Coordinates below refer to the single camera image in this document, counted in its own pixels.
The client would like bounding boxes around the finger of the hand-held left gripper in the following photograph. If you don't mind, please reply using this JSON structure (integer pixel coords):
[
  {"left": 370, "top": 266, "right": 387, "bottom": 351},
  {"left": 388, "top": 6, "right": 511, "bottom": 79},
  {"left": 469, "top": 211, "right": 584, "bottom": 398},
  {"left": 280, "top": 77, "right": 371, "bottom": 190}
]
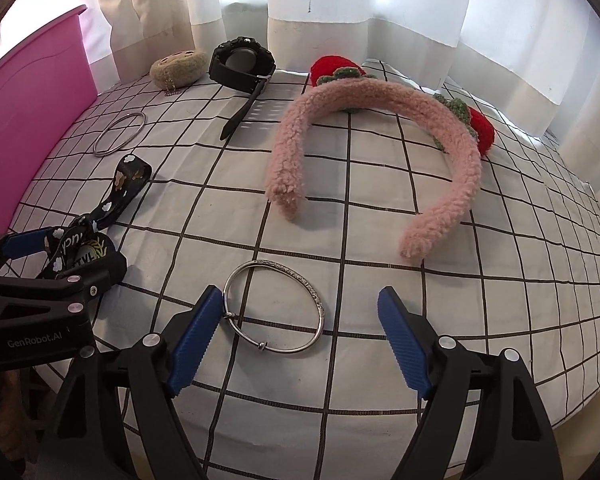
[
  {"left": 0, "top": 249, "right": 128, "bottom": 334},
  {"left": 0, "top": 227, "right": 56, "bottom": 277}
]

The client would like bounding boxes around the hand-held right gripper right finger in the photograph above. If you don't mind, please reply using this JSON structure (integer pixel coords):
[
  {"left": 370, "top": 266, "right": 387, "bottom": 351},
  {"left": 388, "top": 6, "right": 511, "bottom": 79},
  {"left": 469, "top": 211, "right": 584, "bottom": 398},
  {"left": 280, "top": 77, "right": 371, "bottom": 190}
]
[{"left": 377, "top": 286, "right": 564, "bottom": 480}]

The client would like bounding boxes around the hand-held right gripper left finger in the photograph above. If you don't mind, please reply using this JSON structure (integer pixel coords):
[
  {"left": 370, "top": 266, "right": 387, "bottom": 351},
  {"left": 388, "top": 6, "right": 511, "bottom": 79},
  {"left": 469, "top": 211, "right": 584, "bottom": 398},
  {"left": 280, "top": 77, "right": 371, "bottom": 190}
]
[{"left": 39, "top": 285, "right": 226, "bottom": 480}]

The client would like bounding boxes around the thick engraved silver bangle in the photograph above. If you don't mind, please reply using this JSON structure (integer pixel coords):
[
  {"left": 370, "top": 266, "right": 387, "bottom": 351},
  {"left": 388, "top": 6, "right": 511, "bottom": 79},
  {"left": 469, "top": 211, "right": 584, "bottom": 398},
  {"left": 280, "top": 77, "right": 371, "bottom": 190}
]
[{"left": 223, "top": 259, "right": 326, "bottom": 356}]

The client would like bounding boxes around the black floral lanyard strap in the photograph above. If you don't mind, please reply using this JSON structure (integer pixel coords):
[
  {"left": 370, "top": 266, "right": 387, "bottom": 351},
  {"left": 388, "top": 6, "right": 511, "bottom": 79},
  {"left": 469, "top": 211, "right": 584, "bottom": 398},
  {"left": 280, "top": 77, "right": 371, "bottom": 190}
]
[{"left": 39, "top": 154, "right": 153, "bottom": 279}]

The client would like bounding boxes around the white black-grid tablecloth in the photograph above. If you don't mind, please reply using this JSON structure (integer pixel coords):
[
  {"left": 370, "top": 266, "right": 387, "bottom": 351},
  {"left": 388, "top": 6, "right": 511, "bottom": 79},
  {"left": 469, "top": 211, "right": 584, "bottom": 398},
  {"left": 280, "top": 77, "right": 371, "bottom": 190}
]
[{"left": 10, "top": 57, "right": 600, "bottom": 463}]

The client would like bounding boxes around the thin plain silver bangle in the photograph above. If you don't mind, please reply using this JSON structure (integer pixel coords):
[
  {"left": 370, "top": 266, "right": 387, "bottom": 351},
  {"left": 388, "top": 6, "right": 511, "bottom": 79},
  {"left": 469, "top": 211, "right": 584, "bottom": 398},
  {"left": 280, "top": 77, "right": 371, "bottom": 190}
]
[{"left": 92, "top": 112, "right": 147, "bottom": 158}]

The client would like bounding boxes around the pink plastic storage box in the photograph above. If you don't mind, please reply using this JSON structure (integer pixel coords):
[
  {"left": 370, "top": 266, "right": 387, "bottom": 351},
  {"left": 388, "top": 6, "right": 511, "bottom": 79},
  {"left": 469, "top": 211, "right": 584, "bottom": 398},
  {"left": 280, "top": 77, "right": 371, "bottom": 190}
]
[{"left": 0, "top": 4, "right": 101, "bottom": 235}]

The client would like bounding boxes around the pink fluffy strawberry headband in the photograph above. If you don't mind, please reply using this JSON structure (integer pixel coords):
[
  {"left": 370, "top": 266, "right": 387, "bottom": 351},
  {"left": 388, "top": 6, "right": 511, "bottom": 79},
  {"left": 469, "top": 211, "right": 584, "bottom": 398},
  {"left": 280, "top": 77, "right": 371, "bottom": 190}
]
[{"left": 265, "top": 53, "right": 497, "bottom": 262}]

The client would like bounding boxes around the black digital wristwatch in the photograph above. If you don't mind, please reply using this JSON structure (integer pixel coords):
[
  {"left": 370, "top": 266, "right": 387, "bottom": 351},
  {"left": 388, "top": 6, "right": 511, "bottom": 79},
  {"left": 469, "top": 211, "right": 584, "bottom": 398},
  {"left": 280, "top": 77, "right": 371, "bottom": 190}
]
[{"left": 208, "top": 36, "right": 277, "bottom": 142}]

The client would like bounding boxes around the beige plush keychain pouch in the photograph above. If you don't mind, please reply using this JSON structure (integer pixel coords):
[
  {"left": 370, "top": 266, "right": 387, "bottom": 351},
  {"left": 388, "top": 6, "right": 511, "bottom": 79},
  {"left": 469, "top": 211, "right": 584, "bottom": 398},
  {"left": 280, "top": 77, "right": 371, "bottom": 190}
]
[{"left": 149, "top": 48, "right": 209, "bottom": 97}]

